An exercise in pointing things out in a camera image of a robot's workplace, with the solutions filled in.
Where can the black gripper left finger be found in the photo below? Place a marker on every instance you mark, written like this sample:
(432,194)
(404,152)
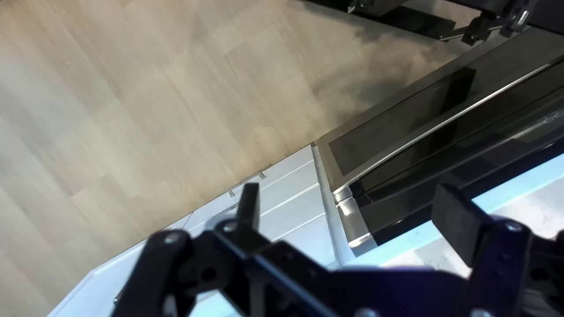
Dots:
(247,204)

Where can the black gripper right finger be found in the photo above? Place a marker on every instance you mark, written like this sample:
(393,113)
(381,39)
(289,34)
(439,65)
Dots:
(464,220)

